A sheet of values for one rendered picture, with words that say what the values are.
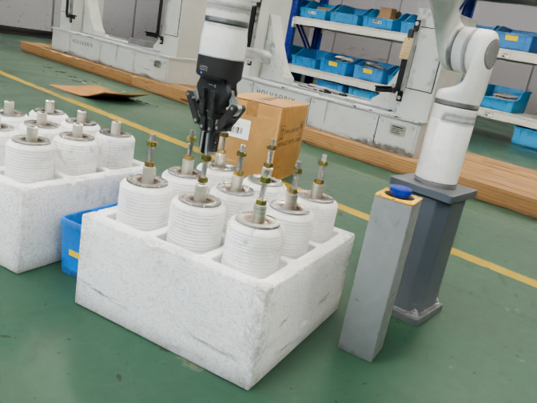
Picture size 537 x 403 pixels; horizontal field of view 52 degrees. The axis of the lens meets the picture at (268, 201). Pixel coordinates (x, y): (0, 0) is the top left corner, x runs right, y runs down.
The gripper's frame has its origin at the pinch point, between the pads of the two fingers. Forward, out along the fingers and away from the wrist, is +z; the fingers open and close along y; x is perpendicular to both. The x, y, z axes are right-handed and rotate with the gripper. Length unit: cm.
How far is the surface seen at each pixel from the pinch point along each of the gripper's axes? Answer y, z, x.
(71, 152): -40.3, 12.8, -3.0
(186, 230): 2.4, 14.5, -4.1
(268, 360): 19.4, 32.2, 2.9
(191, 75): -260, 21, 204
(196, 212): 3.3, 11.0, -3.3
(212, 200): 1.0, 10.1, 1.9
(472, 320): 30, 36, 62
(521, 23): -271, -97, 817
